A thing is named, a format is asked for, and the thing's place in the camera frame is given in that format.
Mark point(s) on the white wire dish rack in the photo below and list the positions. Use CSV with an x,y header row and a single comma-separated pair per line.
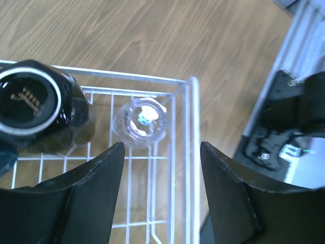
x,y
159,198

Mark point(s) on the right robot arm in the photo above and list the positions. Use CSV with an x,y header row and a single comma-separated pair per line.
x,y
311,106

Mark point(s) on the black mug white interior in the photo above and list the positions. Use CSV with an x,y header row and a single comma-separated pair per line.
x,y
43,109

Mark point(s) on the dark blue enamel mug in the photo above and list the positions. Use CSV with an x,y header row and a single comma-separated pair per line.
x,y
9,154

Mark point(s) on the clear wine glass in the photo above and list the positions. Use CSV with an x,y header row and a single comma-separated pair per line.
x,y
141,123

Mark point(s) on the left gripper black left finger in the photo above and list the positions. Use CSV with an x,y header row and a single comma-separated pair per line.
x,y
75,207

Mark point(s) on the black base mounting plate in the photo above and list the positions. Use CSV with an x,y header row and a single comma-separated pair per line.
x,y
276,122

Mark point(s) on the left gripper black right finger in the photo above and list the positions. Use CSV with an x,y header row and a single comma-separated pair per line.
x,y
249,207

